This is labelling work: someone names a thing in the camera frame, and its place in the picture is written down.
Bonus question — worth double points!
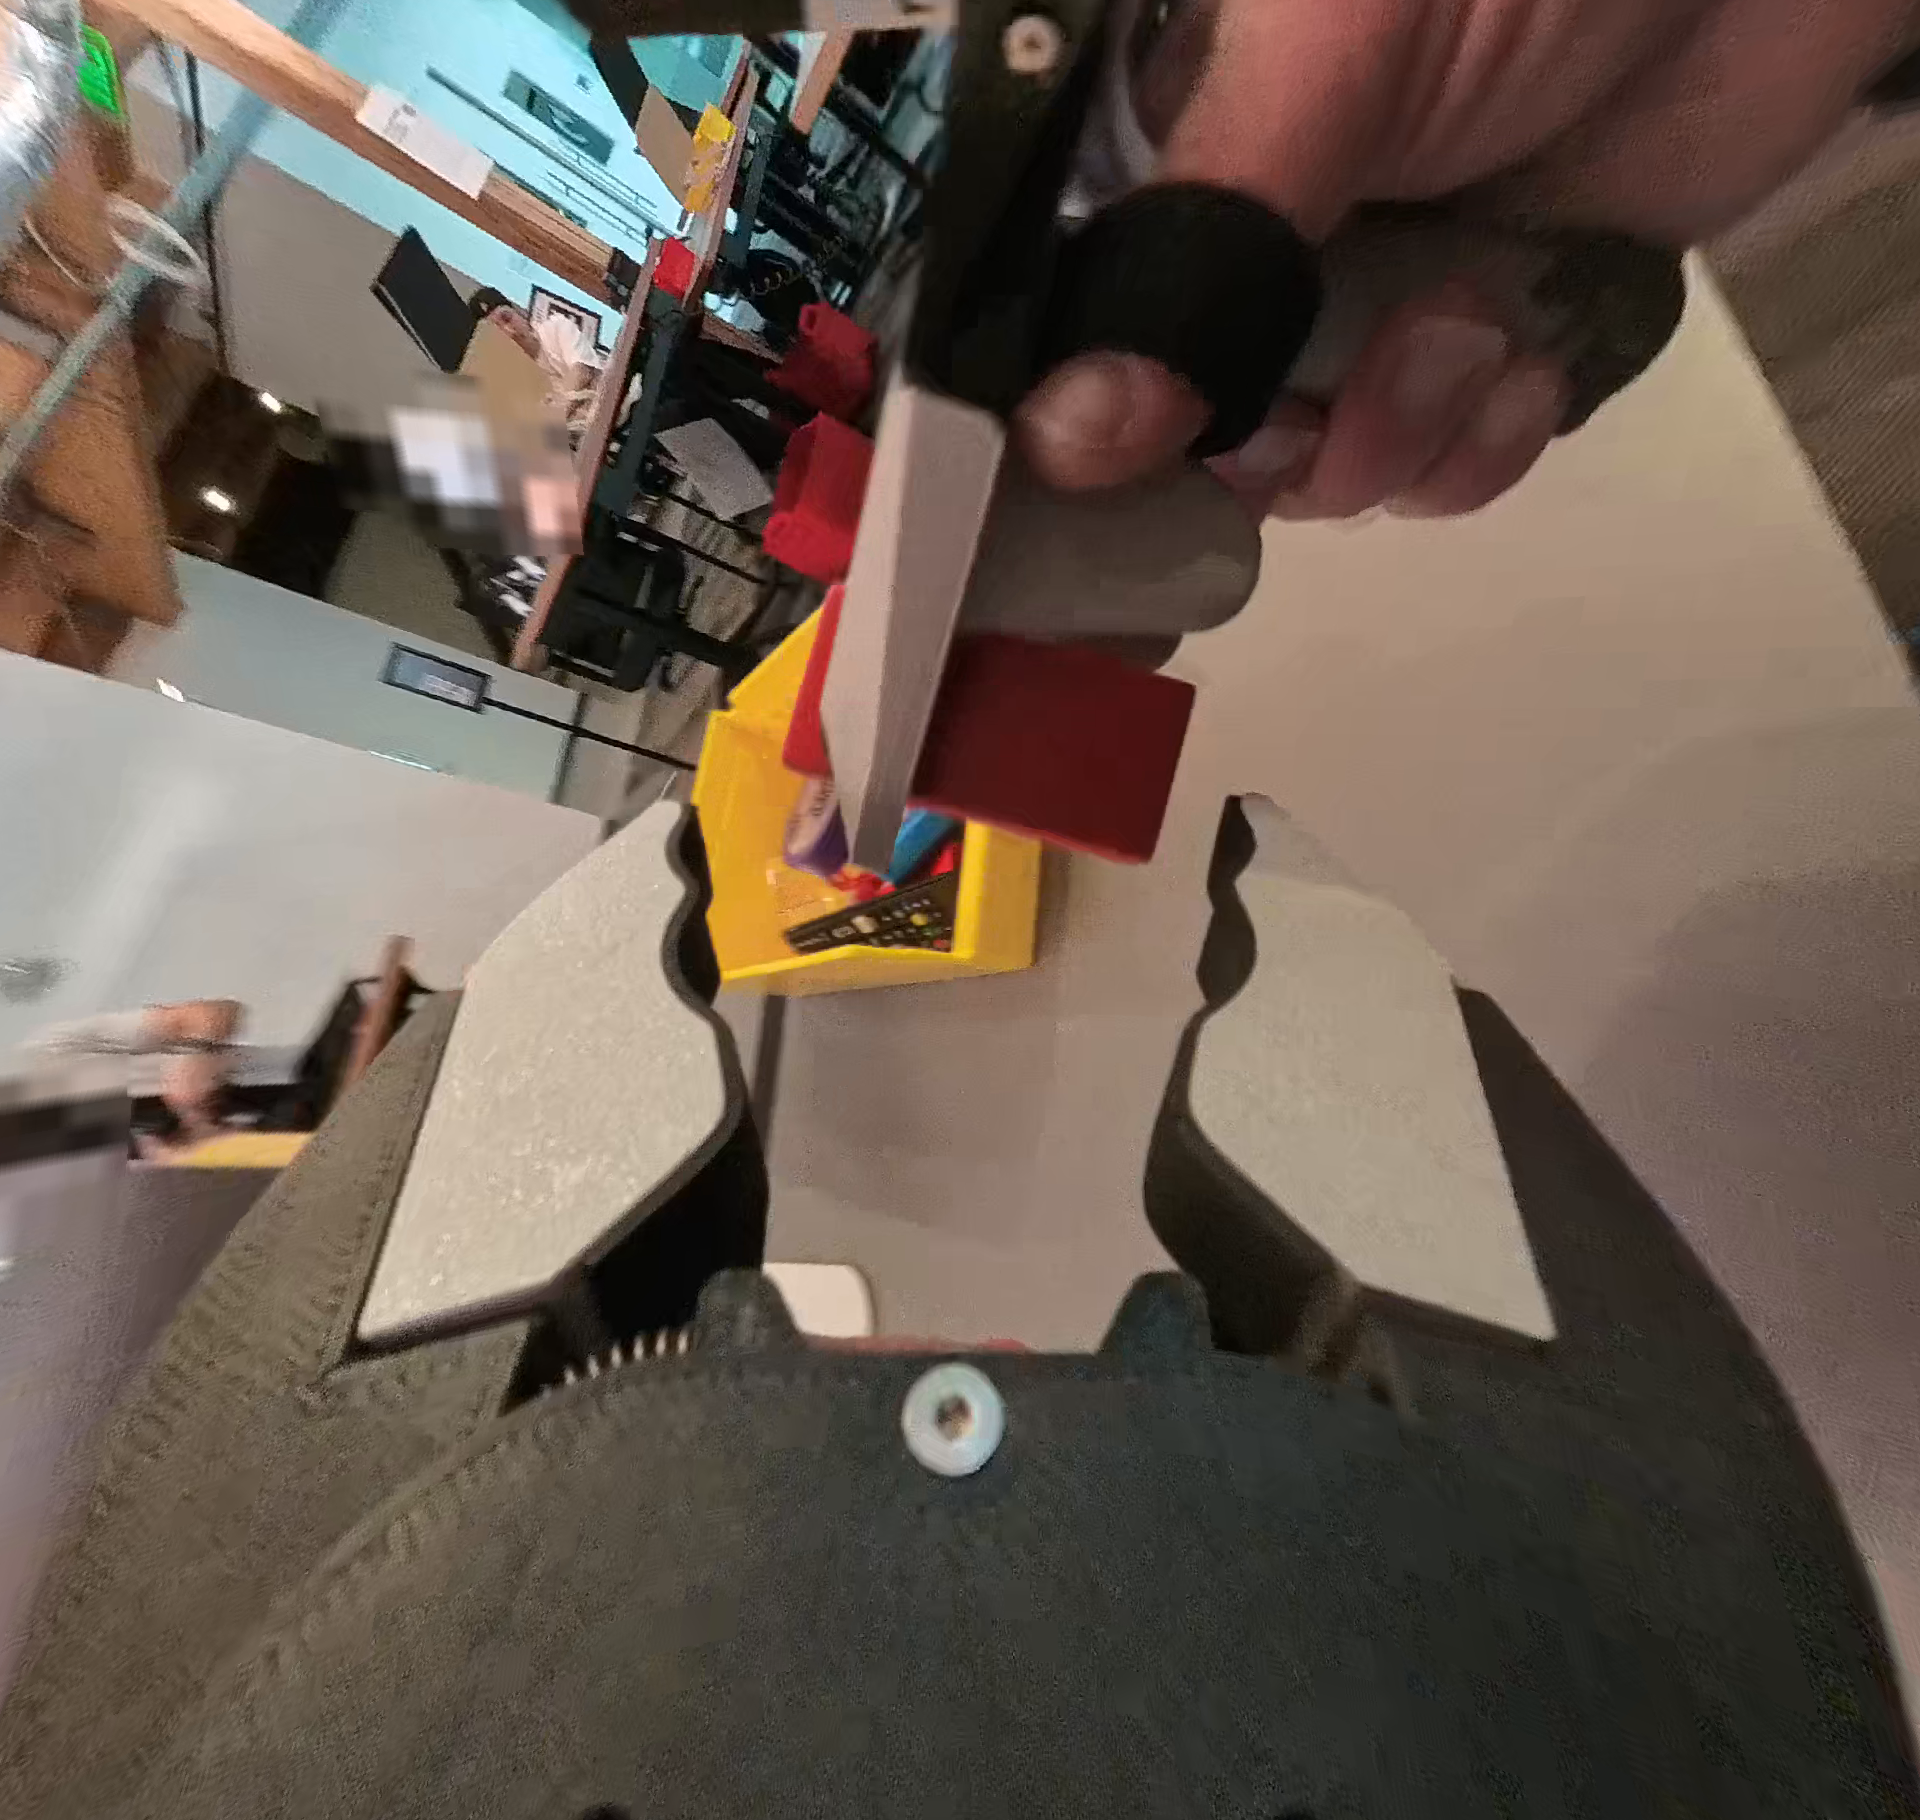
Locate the red toy block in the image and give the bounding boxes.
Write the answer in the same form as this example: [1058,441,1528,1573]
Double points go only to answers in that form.
[785,584,1199,861]

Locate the person's right hand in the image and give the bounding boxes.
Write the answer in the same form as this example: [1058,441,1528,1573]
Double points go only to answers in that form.
[1014,0,1920,523]

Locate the yellow plastic bin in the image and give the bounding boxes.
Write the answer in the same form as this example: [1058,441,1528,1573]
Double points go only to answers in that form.
[696,621,1050,1004]

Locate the purple tape roll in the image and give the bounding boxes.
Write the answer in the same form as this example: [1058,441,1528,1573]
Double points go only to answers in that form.
[780,767,861,883]

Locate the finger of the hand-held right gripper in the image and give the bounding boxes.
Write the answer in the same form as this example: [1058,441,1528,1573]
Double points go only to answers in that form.
[964,457,1272,642]
[817,388,1014,867]

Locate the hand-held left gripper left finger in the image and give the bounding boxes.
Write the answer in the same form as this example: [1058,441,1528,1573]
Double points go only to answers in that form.
[356,813,775,1353]

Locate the black wall sign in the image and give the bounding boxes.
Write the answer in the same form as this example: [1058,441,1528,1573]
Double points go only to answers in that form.
[379,642,494,713]

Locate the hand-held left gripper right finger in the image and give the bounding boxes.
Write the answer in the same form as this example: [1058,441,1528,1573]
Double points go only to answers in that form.
[1151,792,1565,1353]

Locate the wooden beam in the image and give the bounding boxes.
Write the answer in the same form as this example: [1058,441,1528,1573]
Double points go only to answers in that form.
[59,0,636,303]

